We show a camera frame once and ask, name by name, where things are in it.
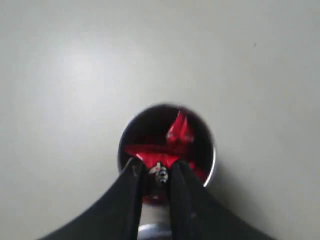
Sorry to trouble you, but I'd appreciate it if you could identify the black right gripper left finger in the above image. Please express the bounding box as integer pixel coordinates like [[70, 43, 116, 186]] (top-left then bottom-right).
[[42, 158, 143, 240]]

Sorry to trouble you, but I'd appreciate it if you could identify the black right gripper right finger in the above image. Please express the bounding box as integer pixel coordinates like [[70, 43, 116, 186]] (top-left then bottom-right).
[[169, 160, 271, 240]]

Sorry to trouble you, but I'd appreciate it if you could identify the red candy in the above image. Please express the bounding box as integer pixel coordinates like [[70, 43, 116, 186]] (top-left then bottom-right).
[[166, 111, 195, 153], [124, 144, 186, 205]]

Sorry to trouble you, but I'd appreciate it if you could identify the stainless steel cup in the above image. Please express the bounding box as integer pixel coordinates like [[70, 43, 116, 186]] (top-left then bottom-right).
[[117, 101, 217, 240]]

